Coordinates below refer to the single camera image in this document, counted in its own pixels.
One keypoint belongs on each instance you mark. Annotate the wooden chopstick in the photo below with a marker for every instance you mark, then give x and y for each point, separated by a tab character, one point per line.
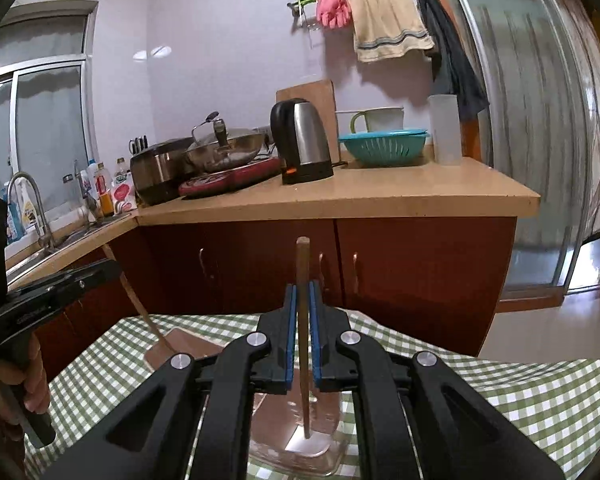
140	310
302	270

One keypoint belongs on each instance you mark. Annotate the steel sink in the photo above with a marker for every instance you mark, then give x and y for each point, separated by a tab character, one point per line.
55	252

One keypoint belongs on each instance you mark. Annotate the white detergent bottle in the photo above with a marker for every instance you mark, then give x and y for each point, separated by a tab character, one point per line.
30	207

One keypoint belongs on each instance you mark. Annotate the translucent plastic container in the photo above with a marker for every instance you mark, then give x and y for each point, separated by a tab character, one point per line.
445	130

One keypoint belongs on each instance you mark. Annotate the steel faucet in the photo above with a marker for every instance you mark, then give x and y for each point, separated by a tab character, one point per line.
27	180

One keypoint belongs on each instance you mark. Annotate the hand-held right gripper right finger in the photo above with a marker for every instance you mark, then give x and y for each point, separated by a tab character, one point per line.
314	330

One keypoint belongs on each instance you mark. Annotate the kitchen window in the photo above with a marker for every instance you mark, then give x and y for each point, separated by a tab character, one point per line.
40	120

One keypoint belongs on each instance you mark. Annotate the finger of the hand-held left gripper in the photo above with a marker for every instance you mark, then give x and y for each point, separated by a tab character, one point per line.
80	275

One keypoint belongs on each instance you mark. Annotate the steel electric kettle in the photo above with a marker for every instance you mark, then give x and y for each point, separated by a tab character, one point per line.
305	135

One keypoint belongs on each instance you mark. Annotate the wooden cutting board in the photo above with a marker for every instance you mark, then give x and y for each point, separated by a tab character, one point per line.
310	91

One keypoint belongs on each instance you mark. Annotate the pink rubber gloves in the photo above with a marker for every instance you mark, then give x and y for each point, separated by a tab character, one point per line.
334	7

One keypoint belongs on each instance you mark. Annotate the black steel rice cooker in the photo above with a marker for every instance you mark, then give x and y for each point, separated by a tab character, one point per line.
155	175

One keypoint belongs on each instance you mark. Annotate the teal plastic colander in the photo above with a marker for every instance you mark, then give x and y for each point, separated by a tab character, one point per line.
385	147

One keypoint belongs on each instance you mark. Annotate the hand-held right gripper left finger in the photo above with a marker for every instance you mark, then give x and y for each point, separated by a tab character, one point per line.
291	330

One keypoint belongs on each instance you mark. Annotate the steel wok lid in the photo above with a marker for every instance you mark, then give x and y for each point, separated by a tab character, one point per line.
225	137

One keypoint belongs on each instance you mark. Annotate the metal towel rail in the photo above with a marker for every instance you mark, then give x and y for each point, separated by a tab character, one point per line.
295	7

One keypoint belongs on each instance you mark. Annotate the brown kitchen counter cabinet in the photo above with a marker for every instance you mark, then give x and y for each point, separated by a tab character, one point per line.
420	270

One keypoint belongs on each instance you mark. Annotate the green checked tablecloth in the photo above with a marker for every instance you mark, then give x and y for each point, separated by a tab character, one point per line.
530	395

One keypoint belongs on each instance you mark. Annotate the sliding glass door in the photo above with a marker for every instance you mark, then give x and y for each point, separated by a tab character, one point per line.
535	110

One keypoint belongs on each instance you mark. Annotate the red induction cooker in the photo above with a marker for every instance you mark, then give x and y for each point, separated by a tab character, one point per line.
230	180

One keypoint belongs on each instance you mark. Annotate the beige towel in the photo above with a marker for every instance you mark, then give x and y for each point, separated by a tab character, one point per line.
385	15

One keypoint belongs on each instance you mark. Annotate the person's left hand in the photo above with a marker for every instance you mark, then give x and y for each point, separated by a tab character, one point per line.
32	390

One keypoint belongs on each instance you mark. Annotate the blue spray bottle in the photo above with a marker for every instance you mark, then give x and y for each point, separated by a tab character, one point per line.
12	215

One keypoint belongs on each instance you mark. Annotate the clear glass dish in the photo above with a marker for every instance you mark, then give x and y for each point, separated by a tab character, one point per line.
195	345

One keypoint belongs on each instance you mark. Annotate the dark grey cloth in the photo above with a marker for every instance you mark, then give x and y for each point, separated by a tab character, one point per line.
455	70

